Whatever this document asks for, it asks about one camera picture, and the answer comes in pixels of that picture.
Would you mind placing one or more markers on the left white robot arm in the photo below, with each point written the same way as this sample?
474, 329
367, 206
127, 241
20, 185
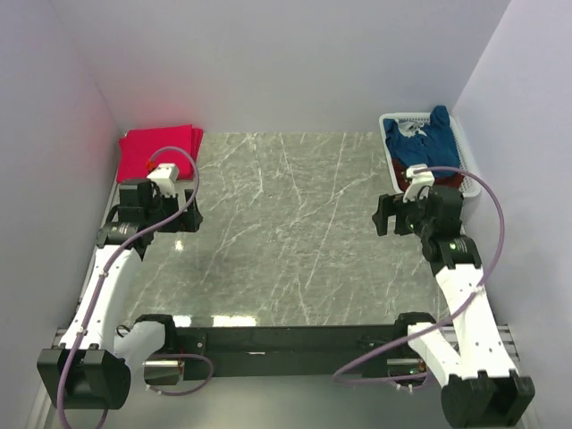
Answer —
90, 367

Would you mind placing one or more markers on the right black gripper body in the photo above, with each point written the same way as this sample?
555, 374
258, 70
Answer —
410, 216

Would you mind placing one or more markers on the dark red t shirt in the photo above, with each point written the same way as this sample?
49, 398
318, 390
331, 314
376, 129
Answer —
452, 180

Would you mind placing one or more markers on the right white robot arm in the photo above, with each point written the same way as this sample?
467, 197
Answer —
480, 384

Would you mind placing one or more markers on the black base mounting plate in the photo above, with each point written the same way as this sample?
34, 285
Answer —
284, 351

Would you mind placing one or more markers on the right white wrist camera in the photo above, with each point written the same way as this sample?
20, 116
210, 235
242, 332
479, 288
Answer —
418, 177

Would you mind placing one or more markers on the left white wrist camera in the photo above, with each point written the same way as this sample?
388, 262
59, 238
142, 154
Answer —
164, 177

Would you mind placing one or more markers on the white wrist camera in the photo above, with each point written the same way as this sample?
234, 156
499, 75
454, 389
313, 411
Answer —
164, 177
418, 177

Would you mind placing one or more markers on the white plastic laundry basket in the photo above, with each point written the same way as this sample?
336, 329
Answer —
466, 160

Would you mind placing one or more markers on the blue polo t shirt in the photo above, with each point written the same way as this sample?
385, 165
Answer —
431, 143

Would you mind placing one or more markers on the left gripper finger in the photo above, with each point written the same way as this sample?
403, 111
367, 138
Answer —
186, 197
191, 218

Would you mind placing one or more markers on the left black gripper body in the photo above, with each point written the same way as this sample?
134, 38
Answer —
164, 207

